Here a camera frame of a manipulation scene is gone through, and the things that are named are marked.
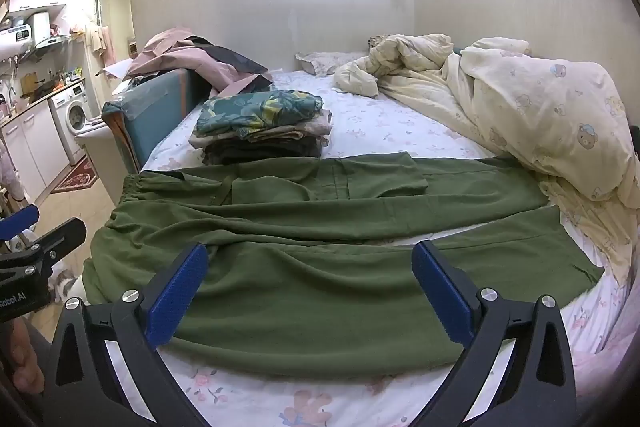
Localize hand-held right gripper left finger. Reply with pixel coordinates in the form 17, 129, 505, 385
42, 243, 213, 427

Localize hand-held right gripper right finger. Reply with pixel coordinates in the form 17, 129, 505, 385
411, 240, 578, 427

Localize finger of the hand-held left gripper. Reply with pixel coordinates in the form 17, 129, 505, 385
27, 217, 88, 275
0, 205, 41, 240

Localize green pants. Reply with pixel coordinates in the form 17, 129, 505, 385
81, 151, 606, 380

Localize person's left hand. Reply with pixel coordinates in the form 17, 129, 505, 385
7, 321, 48, 395

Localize red patterned rug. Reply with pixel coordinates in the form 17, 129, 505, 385
50, 155, 98, 195

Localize white kitchen cabinet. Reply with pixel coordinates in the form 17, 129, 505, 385
0, 99, 71, 204

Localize white storage box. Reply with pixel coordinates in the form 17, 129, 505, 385
74, 122, 132, 204

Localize white washing machine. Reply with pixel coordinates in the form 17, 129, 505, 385
48, 79, 92, 165

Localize blue sofa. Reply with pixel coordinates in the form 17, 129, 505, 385
101, 68, 206, 175

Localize white paper sheet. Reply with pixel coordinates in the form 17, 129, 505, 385
102, 59, 138, 80

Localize white water heater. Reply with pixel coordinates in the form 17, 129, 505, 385
0, 27, 37, 64

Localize bed with floral sheet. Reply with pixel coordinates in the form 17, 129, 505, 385
105, 69, 640, 427

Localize range hood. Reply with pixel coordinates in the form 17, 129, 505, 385
27, 11, 72, 50

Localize hanging towels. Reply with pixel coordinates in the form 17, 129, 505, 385
82, 23, 117, 65

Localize teal floral folded garment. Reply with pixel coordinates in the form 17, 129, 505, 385
196, 90, 325, 142

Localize pink clothes pile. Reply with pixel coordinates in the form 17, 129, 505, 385
129, 28, 273, 96

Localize cream bear print quilt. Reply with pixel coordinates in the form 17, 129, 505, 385
334, 33, 640, 283

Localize dark grey garment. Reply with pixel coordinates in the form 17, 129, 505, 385
187, 36, 271, 75

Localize floral pillow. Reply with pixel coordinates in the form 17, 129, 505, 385
295, 51, 371, 76

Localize brown patterned cloth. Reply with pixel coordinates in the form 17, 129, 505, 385
367, 34, 401, 52

